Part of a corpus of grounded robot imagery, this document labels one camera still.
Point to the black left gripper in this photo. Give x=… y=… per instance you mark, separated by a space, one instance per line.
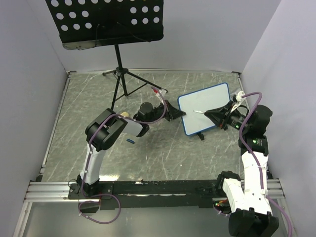
x=173 y=112

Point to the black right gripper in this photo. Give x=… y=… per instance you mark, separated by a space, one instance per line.
x=216 y=115

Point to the white blue whiteboard marker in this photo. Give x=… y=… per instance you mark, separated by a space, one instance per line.
x=200 y=112

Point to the blue framed whiteboard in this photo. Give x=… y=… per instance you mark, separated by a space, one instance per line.
x=195 y=103

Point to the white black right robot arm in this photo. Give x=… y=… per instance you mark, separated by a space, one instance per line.
x=250 y=211

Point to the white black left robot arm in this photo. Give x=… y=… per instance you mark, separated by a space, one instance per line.
x=103 y=132

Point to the wooden microphone toy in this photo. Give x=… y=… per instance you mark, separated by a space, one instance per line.
x=125 y=114

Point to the black music stand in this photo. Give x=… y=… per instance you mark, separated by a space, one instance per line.
x=87 y=24

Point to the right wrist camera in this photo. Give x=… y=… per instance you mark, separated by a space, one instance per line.
x=237 y=97

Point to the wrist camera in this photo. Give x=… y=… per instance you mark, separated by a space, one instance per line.
x=160 y=93
x=237 y=97

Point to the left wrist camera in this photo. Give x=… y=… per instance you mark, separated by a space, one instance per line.
x=160 y=93

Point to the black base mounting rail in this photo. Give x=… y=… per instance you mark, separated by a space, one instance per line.
x=150 y=194

